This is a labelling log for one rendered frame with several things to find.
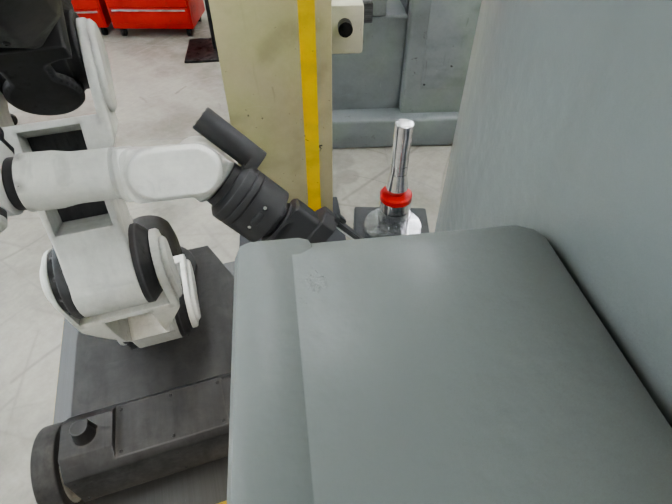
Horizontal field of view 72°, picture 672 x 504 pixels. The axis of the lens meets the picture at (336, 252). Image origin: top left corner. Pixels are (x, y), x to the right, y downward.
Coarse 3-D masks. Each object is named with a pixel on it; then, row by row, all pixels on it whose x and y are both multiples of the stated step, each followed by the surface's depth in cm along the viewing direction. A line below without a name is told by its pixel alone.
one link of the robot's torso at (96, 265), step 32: (96, 32) 69; (96, 64) 67; (0, 96) 69; (96, 96) 66; (32, 128) 65; (64, 128) 67; (96, 128) 67; (64, 224) 74; (96, 224) 73; (128, 224) 79; (64, 256) 72; (96, 256) 73; (128, 256) 74; (64, 288) 73; (96, 288) 74; (128, 288) 76; (160, 288) 81
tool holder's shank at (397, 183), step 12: (408, 120) 60; (396, 132) 60; (408, 132) 59; (396, 144) 61; (408, 144) 61; (396, 156) 62; (408, 156) 62; (396, 168) 63; (396, 180) 64; (396, 192) 66
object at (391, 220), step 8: (384, 208) 68; (392, 208) 67; (400, 208) 67; (408, 208) 68; (384, 216) 68; (392, 216) 68; (400, 216) 68; (408, 216) 69; (384, 224) 70; (392, 224) 69; (400, 224) 69; (392, 232) 70; (400, 232) 70
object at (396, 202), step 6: (384, 186) 69; (384, 192) 67; (408, 192) 67; (384, 198) 67; (390, 198) 66; (396, 198) 66; (402, 198) 66; (408, 198) 66; (390, 204) 66; (396, 204) 66; (402, 204) 66; (408, 204) 67
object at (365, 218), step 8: (360, 208) 77; (368, 208) 77; (376, 208) 77; (416, 208) 77; (360, 216) 75; (368, 216) 73; (376, 216) 73; (416, 216) 73; (424, 216) 75; (360, 224) 74; (368, 224) 72; (376, 224) 72; (408, 224) 72; (416, 224) 72; (424, 224) 74; (360, 232) 73; (368, 232) 71; (376, 232) 71; (384, 232) 71; (408, 232) 71; (416, 232) 71; (424, 232) 73
